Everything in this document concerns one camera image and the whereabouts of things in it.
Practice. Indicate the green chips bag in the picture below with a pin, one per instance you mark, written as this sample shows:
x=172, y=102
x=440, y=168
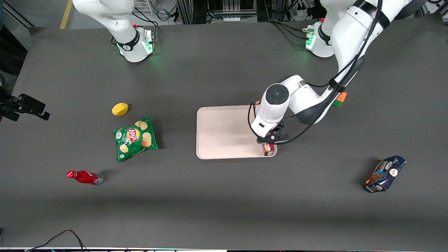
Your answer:
x=134, y=138

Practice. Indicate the pale pink plastic tray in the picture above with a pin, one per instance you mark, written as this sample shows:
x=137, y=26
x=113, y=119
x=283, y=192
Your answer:
x=224, y=133

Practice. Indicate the white perforated box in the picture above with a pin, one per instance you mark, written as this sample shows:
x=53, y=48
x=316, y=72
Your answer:
x=143, y=7

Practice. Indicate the white power strip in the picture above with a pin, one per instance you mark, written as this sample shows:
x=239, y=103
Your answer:
x=232, y=19

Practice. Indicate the dark right wrist camera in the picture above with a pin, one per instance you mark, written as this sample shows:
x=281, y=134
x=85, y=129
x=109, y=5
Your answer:
x=8, y=114

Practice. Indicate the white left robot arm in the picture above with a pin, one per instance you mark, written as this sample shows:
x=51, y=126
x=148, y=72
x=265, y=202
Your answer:
x=350, y=31

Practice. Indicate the red cola bottle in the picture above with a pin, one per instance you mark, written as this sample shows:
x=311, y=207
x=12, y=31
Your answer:
x=84, y=177

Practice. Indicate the black equipment rack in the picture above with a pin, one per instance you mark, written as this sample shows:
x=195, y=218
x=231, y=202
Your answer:
x=192, y=10

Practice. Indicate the dark blue cookie box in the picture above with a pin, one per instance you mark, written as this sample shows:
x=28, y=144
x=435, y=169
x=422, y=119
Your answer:
x=385, y=175

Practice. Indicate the yellow lemon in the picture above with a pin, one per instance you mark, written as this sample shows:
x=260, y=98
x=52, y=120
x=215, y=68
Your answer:
x=120, y=109

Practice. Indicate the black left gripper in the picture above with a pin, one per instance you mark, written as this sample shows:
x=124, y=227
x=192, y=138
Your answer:
x=276, y=129

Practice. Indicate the orange green puzzle cube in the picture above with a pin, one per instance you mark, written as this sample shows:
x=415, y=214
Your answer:
x=341, y=99

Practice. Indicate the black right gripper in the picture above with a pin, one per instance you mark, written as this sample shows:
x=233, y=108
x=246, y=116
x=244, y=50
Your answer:
x=5, y=100

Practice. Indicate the red cookie box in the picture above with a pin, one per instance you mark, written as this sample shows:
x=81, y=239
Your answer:
x=268, y=149

